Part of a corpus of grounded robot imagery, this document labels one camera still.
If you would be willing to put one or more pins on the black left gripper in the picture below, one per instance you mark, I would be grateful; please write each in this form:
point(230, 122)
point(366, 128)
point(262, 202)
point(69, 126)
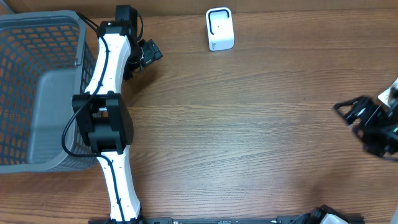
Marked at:
point(152, 52)

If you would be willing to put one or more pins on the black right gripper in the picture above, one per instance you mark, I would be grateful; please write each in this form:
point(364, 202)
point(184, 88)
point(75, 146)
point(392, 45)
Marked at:
point(375, 111)

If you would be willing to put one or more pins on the white bamboo print tube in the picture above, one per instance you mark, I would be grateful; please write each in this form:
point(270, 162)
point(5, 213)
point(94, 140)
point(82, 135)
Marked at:
point(384, 97)

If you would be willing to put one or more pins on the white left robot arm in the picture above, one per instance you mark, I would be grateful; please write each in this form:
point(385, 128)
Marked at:
point(102, 116)

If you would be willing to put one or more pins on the white barcode scanner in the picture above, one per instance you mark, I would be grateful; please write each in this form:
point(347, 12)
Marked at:
point(219, 24)

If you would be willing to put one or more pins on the grey plastic mesh basket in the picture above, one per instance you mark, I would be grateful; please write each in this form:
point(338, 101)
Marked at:
point(45, 61)

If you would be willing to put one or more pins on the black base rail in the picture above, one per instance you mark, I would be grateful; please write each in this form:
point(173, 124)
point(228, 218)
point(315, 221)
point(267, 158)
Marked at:
point(217, 221)

